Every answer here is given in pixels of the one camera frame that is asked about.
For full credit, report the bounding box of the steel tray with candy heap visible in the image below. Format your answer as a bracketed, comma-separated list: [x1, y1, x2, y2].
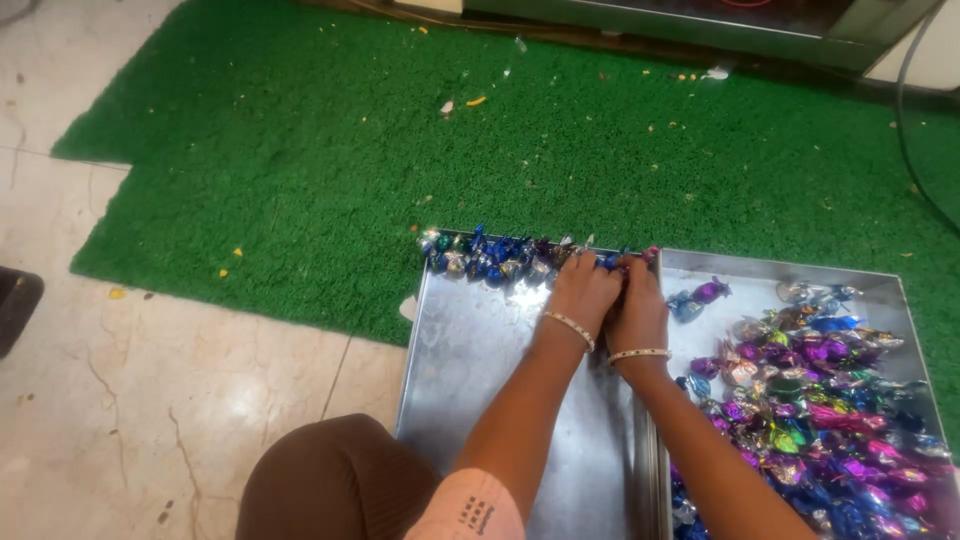
[646, 248, 960, 540]

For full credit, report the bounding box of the beaded bracelet on left wrist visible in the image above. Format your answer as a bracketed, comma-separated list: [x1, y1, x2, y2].
[541, 310, 597, 354]

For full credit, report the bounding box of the person's left hand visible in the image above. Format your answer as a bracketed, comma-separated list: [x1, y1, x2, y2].
[546, 249, 625, 336]

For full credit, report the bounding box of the steel tray with candy row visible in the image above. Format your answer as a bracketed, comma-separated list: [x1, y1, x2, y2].
[394, 228, 663, 540]

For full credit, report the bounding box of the heap of foil-wrapped candies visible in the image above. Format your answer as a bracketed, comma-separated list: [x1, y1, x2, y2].
[669, 281, 957, 540]

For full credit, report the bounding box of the dark object at floor edge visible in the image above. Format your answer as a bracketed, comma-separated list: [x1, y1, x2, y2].
[0, 266, 45, 360]

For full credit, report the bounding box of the steel counter base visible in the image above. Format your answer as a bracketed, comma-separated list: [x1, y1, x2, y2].
[300, 0, 946, 75]

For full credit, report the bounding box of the row of foil-wrapped candies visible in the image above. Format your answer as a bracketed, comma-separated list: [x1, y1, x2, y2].
[417, 223, 661, 289]

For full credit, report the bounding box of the blue foil-wrapped candy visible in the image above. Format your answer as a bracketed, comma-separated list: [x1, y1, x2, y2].
[666, 291, 705, 324]

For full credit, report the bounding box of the purple foil-wrapped candy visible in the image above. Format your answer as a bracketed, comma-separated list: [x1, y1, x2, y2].
[690, 276, 733, 306]

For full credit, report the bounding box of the person's brown trouser leg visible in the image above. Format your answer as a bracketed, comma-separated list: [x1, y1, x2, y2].
[234, 413, 444, 540]

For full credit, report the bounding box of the beaded bracelet on right wrist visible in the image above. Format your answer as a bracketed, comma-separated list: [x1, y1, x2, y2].
[606, 347, 673, 367]

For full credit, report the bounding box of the person's right hand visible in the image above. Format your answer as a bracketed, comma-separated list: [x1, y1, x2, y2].
[604, 255, 671, 360]

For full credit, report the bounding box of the beaded bracelet on wrist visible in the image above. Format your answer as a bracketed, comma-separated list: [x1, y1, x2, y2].
[606, 347, 673, 367]
[541, 310, 597, 354]

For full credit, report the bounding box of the green artificial grass mat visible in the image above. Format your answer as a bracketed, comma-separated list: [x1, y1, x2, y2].
[51, 0, 960, 444]

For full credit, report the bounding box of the black cable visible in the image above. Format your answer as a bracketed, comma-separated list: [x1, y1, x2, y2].
[894, 0, 960, 234]

